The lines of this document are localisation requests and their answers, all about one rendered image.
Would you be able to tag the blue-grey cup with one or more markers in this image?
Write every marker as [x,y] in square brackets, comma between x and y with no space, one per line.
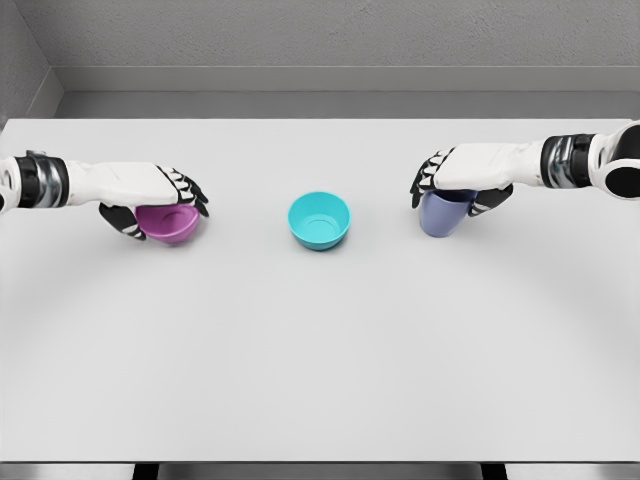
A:
[442,212]

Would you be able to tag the purple bowl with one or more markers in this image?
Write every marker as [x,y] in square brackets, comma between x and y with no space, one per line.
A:
[170,224]

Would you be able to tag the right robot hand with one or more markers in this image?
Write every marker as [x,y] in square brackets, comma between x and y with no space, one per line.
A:
[467,167]

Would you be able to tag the turquoise bowl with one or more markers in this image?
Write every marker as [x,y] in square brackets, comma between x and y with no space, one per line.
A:
[320,220]

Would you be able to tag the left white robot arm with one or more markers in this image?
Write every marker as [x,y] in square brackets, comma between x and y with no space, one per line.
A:
[47,181]

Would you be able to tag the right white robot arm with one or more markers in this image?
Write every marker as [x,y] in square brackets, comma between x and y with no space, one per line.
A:
[575,159]

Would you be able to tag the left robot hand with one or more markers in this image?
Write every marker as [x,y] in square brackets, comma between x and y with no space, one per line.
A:
[145,182]

